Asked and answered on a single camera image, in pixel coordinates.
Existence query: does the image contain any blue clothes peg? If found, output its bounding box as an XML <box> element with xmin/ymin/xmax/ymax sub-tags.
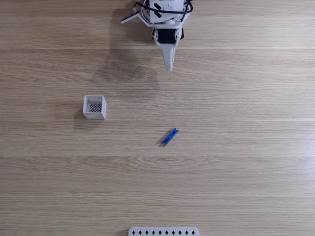
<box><xmin>160</xmin><ymin>127</ymin><xmax>180</xmax><ymax>148</ymax></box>

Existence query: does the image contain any small white lattice crate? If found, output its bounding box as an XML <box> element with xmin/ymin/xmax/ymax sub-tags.
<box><xmin>82</xmin><ymin>95</ymin><xmax>107</xmax><ymax>121</ymax></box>

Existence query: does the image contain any white perforated plate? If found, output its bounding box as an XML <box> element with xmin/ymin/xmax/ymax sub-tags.
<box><xmin>127</xmin><ymin>226</ymin><xmax>199</xmax><ymax>236</ymax></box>

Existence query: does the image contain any black cable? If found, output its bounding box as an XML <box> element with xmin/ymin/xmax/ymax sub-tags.
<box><xmin>140</xmin><ymin>0</ymin><xmax>194</xmax><ymax>15</ymax></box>

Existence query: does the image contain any black camera board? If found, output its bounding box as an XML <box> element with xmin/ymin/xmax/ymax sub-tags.
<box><xmin>120</xmin><ymin>9</ymin><xmax>144</xmax><ymax>25</ymax></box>

